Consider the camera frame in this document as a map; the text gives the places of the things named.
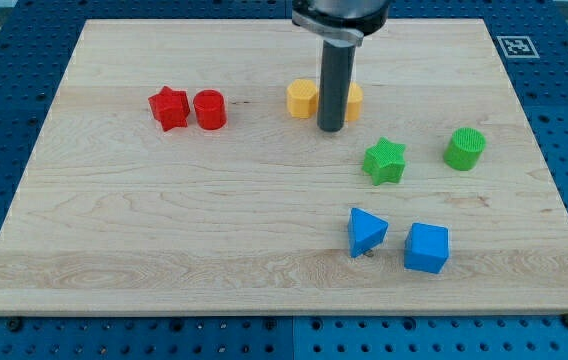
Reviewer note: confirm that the red cylinder block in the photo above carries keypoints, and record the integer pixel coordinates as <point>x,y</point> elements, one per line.
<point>210,110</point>

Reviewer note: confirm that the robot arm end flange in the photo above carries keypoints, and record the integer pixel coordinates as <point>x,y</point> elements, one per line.
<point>349,21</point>

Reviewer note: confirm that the yellow block behind rod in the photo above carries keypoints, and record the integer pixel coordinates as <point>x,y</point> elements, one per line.
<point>354,102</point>

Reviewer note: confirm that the fiducial marker tag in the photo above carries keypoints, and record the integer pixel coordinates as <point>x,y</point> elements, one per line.
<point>517,47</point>

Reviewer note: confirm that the blue triangle block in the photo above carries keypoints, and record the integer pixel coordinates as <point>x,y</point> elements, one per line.
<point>365,231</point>

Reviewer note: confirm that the blue cube block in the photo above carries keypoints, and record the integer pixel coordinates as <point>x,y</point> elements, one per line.
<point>426,248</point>

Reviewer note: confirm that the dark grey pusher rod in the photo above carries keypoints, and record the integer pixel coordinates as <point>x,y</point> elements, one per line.
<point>335,78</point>

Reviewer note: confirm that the green star block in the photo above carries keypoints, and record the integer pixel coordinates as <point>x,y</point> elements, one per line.
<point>385,162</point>

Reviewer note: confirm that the wooden board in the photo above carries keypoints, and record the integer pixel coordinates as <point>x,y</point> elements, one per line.
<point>115,217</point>

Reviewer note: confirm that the red star block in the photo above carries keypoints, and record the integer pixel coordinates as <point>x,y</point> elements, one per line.
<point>170,108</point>

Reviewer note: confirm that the green cylinder block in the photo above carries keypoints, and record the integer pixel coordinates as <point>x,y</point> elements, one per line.
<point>464,149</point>

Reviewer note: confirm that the yellow hexagon block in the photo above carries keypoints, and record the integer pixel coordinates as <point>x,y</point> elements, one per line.
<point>302,98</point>

